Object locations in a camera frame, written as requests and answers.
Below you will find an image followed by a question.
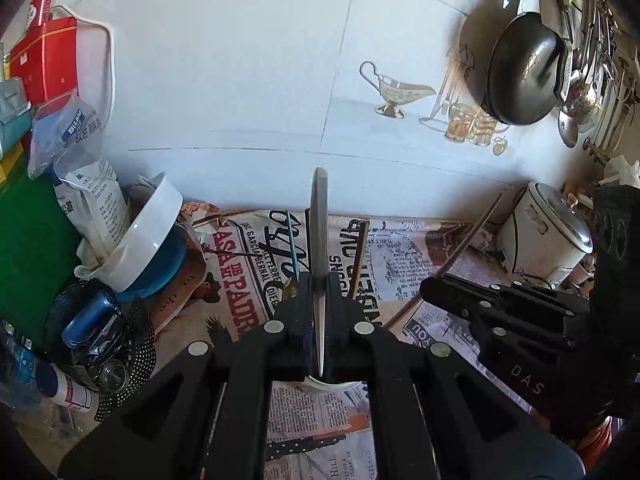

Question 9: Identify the white plastic bag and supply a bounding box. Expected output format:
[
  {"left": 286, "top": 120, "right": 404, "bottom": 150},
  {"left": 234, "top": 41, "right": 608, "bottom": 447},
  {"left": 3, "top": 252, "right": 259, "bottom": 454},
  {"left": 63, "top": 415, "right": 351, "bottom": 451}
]
[{"left": 597, "top": 155, "right": 640, "bottom": 188}]

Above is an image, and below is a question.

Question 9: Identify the clear plastic cup red label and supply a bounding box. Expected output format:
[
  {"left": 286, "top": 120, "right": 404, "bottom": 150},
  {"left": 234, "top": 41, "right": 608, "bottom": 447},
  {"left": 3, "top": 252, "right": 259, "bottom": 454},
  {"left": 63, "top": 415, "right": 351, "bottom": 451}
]
[{"left": 25, "top": 0, "right": 61, "bottom": 28}]

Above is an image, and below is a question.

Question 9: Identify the white cup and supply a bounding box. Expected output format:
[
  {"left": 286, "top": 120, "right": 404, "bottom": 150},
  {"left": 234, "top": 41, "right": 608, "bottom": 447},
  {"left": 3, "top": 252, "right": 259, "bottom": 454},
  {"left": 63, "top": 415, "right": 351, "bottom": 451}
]
[{"left": 304, "top": 374, "right": 364, "bottom": 392}]

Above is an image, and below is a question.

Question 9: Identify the white rice cooker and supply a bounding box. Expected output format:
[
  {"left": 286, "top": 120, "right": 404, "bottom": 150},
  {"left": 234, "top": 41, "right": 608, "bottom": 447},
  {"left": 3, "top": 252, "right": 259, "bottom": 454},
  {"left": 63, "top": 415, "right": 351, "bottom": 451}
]
[{"left": 496, "top": 181, "right": 594, "bottom": 288}]

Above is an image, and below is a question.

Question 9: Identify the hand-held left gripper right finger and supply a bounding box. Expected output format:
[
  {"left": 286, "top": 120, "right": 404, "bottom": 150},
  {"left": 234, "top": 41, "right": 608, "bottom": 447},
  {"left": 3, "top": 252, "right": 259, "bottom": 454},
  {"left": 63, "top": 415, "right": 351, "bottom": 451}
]
[{"left": 324, "top": 274, "right": 586, "bottom": 480}]

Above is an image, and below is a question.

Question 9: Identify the black wok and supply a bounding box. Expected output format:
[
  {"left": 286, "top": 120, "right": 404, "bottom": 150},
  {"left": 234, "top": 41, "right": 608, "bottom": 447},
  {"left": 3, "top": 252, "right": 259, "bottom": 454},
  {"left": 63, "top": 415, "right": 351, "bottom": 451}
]
[{"left": 487, "top": 11, "right": 571, "bottom": 127}]

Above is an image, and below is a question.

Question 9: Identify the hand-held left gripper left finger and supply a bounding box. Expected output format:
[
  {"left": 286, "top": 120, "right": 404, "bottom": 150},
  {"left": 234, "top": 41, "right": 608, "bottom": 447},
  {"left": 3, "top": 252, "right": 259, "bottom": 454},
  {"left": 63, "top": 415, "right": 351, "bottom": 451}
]
[{"left": 57, "top": 274, "right": 317, "bottom": 480}]

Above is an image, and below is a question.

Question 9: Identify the teal box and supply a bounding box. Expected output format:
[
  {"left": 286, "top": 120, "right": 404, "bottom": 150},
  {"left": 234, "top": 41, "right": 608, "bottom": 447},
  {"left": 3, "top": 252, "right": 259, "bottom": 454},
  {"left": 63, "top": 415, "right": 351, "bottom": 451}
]
[{"left": 0, "top": 77, "right": 32, "bottom": 157}]

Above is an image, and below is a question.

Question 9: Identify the green board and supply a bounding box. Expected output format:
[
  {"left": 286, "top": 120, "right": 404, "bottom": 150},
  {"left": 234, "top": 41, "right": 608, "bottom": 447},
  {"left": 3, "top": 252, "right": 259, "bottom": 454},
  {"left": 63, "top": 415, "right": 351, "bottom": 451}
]
[{"left": 0, "top": 150, "right": 86, "bottom": 341}]

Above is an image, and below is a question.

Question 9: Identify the blue mug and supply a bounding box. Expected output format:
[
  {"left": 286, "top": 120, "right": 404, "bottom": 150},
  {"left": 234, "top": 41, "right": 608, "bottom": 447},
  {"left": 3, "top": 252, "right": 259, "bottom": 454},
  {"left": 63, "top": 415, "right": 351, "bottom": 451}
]
[{"left": 61, "top": 290, "right": 123, "bottom": 347}]

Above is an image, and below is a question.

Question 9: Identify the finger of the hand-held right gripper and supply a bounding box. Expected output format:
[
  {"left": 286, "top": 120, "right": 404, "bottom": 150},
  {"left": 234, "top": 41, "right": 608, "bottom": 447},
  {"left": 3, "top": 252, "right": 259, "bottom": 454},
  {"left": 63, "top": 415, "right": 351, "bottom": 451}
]
[
  {"left": 420, "top": 275, "right": 591, "bottom": 318},
  {"left": 450, "top": 307, "right": 576, "bottom": 356}
]

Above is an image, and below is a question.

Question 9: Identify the orange container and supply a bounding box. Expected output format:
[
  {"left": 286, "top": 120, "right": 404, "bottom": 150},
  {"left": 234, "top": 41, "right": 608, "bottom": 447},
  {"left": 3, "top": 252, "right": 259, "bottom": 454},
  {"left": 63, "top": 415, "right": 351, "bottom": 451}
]
[{"left": 575, "top": 417, "right": 616, "bottom": 471}]

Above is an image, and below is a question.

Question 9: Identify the white and blue tube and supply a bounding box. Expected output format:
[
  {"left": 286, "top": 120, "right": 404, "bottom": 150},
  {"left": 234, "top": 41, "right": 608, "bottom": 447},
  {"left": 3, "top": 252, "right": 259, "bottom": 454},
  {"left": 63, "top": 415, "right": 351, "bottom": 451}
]
[{"left": 30, "top": 360, "right": 98, "bottom": 411}]

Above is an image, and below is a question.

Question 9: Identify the red box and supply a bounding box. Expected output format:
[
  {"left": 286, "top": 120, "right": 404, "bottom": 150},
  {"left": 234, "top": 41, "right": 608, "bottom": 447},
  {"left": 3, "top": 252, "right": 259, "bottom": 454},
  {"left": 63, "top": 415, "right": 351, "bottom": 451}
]
[{"left": 10, "top": 15, "right": 81, "bottom": 106}]

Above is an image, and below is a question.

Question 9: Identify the brown perforated board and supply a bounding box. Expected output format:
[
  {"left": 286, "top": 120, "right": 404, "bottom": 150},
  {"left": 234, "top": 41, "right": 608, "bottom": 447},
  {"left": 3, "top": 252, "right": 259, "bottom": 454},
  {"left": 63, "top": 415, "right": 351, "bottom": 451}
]
[{"left": 150, "top": 255, "right": 208, "bottom": 336}]

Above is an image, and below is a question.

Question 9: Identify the teal chopstick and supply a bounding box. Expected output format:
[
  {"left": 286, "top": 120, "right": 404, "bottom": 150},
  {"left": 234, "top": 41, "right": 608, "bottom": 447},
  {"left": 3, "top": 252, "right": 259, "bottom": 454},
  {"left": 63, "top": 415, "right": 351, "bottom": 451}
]
[{"left": 282, "top": 211, "right": 302, "bottom": 297}]

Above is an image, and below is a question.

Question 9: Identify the round metal can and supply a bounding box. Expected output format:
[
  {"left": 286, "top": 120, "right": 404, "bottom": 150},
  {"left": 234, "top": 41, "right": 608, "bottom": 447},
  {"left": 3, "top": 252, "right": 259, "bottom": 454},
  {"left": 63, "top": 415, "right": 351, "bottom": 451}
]
[{"left": 97, "top": 357, "right": 131, "bottom": 393}]

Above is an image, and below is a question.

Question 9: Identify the long brown stick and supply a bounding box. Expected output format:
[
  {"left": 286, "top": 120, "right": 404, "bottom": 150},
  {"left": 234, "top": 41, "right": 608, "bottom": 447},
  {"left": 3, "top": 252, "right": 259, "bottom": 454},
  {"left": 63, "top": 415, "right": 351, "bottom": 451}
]
[{"left": 382, "top": 192, "right": 506, "bottom": 330}]

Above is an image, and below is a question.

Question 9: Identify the blue bowl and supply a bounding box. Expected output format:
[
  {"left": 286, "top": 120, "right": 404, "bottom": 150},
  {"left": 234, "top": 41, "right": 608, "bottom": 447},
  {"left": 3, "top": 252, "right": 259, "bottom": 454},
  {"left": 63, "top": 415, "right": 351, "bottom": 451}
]
[{"left": 120, "top": 237, "right": 187, "bottom": 298}]

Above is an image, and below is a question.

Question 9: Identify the newspaper print tablecloth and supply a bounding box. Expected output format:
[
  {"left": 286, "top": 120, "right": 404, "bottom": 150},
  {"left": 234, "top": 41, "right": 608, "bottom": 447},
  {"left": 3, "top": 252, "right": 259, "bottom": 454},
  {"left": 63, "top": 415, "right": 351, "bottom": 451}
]
[{"left": 150, "top": 200, "right": 601, "bottom": 480}]

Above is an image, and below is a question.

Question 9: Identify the brown chopstick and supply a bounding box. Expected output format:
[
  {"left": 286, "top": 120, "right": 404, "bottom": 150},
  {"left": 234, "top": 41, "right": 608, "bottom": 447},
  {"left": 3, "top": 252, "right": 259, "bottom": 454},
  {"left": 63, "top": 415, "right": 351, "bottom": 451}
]
[{"left": 346, "top": 221, "right": 371, "bottom": 300}]

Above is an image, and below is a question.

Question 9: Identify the white printed bag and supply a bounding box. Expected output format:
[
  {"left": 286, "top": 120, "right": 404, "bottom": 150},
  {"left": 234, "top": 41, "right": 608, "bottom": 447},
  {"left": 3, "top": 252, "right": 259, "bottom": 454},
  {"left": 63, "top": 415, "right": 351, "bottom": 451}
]
[{"left": 52, "top": 157, "right": 133, "bottom": 256}]

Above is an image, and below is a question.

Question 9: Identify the blue plastic bag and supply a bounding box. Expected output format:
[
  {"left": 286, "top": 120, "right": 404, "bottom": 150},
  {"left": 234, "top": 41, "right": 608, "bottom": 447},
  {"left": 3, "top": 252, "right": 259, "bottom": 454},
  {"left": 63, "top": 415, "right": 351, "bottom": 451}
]
[{"left": 0, "top": 320, "right": 46, "bottom": 411}]

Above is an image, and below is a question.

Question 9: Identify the row of hanging metal utensils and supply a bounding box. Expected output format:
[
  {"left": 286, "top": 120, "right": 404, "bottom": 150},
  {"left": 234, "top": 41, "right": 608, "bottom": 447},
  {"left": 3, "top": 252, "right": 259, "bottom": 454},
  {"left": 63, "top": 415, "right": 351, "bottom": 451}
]
[{"left": 537, "top": 0, "right": 640, "bottom": 161}]

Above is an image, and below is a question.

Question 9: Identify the black perforated basket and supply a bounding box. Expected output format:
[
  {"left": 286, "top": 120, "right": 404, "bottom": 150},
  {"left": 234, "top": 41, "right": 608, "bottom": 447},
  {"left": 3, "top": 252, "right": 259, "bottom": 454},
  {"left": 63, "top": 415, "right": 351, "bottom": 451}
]
[{"left": 45, "top": 280, "right": 158, "bottom": 423}]

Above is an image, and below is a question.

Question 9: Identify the white bowl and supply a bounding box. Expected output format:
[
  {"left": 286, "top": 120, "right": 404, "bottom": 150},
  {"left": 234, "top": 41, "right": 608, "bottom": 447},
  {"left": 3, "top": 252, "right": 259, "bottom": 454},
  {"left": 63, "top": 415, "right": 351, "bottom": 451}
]
[{"left": 97, "top": 171, "right": 185, "bottom": 293}]

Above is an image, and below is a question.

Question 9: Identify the clear bag blue label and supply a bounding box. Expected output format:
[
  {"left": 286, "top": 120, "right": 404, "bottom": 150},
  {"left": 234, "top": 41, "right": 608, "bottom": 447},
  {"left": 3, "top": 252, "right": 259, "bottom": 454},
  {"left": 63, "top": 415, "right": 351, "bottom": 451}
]
[{"left": 27, "top": 90, "right": 108, "bottom": 181}]

